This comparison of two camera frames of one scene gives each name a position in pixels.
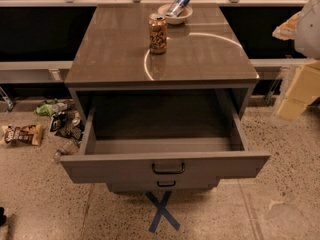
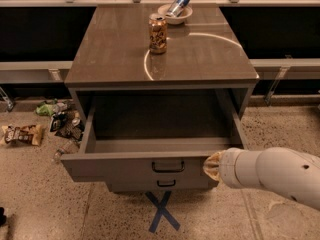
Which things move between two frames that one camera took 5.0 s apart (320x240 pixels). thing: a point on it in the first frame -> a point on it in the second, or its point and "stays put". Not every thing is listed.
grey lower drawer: (157, 185) stays put
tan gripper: (308, 30) -> (227, 167)
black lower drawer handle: (166, 185) stays put
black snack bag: (58, 121) stays put
